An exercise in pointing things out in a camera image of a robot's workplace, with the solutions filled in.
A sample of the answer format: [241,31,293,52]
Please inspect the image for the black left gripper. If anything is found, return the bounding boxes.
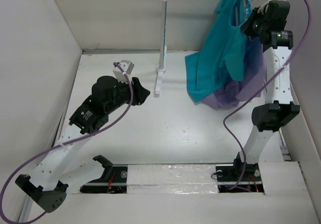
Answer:
[105,75,149,114]

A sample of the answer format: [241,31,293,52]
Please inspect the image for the teal t shirt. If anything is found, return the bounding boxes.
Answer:
[185,0,247,102]

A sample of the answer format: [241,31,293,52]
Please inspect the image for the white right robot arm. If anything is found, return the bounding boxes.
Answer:
[230,0,300,180]

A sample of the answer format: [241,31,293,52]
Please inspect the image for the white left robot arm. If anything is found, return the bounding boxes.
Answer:
[15,76,150,213]

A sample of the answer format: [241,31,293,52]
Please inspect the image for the purple t shirt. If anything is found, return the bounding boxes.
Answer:
[201,38,267,109]

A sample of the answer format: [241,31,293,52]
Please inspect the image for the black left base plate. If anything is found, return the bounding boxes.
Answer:
[80,155,128,194]

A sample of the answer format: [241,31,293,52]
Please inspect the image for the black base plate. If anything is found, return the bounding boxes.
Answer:
[80,155,128,194]
[211,164,264,193]

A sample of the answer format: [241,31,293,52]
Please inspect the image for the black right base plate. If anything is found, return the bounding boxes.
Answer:
[211,164,264,193]

